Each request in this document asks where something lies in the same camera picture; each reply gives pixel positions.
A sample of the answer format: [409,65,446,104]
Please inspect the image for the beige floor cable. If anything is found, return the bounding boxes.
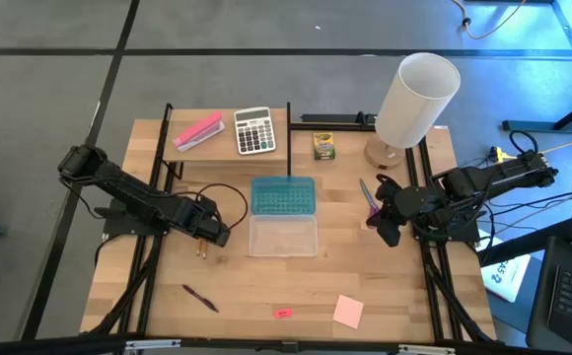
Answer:
[451,0,529,41]

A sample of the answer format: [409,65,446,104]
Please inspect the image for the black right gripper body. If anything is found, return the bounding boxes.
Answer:
[375,173,445,229]

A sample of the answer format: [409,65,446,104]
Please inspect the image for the purple handled scissors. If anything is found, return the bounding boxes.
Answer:
[358,177,382,231]

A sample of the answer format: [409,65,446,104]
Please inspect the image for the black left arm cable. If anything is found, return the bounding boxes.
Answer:
[186,182,250,233]

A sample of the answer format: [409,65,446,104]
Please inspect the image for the black bar with clamp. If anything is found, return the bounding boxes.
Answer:
[299,110,381,132]

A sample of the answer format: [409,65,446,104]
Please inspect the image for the pink and white stapler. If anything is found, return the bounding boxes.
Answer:
[172,109,227,153]

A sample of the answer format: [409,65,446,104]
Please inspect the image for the white shade wooden base lamp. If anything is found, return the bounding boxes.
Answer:
[363,51,463,171]

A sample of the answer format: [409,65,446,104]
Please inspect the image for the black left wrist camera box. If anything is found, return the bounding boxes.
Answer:
[199,219,232,249]

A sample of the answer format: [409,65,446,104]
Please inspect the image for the dark purple pen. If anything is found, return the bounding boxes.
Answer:
[181,283,220,314]

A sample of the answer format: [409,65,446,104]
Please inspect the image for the clear pencil box blue lid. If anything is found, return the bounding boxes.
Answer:
[248,176,320,258]

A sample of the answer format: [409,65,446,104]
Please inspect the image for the white printed booklet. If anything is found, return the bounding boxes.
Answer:
[479,236,534,304]

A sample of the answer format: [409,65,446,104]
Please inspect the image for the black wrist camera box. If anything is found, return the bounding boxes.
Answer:
[375,216,406,249]
[199,219,232,249]

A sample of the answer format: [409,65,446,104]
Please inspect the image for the pink sticky note pad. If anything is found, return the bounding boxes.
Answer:
[332,294,365,330]

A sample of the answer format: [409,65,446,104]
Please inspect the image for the black aluminium rig frame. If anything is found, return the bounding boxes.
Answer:
[0,103,572,355]

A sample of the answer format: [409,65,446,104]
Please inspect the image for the silver desk calculator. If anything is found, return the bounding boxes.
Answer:
[233,106,278,156]

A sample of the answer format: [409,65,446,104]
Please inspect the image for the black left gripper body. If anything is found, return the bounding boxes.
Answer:
[178,194,221,234]

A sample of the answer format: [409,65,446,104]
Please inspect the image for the yellow green crayon box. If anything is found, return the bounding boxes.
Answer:
[313,131,337,161]

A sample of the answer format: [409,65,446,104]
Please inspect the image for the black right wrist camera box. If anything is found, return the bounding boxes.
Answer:
[375,216,406,249]

